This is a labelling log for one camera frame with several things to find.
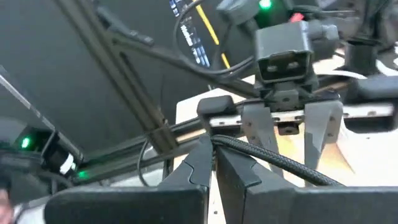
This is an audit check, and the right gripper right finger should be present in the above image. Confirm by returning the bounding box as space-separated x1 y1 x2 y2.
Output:
215 146 398 224

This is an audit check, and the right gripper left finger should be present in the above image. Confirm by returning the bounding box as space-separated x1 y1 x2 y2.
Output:
44 134 214 224

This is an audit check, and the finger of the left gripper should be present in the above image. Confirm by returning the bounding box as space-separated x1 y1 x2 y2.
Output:
303 101 343 174
241 102 284 177

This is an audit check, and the black braided USB cable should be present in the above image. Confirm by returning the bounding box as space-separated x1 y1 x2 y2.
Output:
210 134 345 187

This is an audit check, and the glossy black pole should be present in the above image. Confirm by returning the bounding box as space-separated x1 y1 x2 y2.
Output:
169 0 211 68

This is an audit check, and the person's hand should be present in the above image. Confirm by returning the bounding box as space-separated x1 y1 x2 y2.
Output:
0 189 14 224

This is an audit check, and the black curtain partition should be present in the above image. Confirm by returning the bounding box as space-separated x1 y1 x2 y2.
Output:
0 0 259 162

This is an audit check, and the black aluminium table frame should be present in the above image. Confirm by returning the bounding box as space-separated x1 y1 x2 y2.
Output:
74 114 218 187

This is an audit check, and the yellow extension cable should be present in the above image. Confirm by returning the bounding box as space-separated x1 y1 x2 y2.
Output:
192 0 231 70

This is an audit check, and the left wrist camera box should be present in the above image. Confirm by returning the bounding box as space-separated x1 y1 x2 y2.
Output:
254 21 314 84

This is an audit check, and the black sleeved cable bundle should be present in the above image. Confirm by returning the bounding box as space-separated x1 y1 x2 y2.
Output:
52 0 261 156

